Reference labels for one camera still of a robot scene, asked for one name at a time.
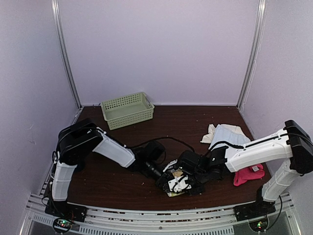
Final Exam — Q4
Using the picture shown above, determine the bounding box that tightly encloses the light blue towel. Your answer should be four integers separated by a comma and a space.
210, 124, 251, 147

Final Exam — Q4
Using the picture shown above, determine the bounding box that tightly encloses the dark blue mug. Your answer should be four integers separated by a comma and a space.
76, 162, 86, 172

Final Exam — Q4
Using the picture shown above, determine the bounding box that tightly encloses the aluminium frame post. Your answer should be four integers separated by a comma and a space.
237, 0, 267, 112
51, 0, 82, 109

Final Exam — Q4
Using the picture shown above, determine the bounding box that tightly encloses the aluminium front rail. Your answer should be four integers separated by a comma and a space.
19, 192, 301, 235

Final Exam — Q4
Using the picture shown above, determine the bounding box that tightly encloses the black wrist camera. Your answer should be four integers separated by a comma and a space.
144, 141, 165, 161
178, 150, 203, 175

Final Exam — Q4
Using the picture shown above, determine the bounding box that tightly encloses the pale green plastic basket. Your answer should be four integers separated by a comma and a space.
100, 92, 155, 130

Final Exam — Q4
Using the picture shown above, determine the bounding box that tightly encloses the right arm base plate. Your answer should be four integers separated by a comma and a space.
234, 201, 276, 221

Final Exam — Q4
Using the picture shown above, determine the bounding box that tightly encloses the aluminium frame post right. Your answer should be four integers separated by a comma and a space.
237, 0, 267, 112

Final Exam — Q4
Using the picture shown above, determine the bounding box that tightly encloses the green patterned towel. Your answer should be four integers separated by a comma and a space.
166, 170, 186, 198

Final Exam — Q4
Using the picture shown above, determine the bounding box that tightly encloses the pink towel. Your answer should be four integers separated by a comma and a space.
233, 164, 265, 187

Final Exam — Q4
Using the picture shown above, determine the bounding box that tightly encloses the aluminium frame post left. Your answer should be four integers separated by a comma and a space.
51, 0, 82, 109

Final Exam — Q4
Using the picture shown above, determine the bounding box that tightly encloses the cream white towel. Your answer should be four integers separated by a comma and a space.
200, 124, 244, 144

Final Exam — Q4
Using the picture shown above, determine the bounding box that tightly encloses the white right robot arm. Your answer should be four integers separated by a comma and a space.
161, 120, 313, 216

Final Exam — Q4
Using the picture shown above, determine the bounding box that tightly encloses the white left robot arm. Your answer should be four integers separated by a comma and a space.
51, 118, 174, 217

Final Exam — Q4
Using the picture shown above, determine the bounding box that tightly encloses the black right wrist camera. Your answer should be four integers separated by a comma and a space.
178, 150, 203, 175

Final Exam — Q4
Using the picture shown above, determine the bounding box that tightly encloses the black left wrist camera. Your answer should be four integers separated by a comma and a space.
144, 141, 165, 161

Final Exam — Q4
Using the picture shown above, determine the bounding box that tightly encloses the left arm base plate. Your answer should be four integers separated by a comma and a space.
45, 199, 87, 222

